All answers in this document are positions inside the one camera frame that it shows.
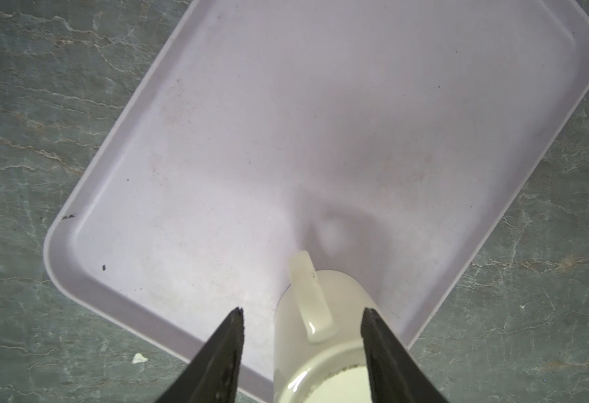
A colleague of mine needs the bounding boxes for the cream white mug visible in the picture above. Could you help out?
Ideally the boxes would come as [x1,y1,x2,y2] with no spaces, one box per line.
[274,251,377,402]

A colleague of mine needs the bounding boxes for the lavender plastic tray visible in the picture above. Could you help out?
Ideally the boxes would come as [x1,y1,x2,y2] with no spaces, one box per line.
[43,1,589,401]

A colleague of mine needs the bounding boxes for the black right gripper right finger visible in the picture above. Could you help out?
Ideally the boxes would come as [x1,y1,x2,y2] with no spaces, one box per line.
[361,307,447,403]

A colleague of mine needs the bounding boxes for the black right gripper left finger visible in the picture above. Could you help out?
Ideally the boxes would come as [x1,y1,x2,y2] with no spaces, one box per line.
[157,307,244,403]

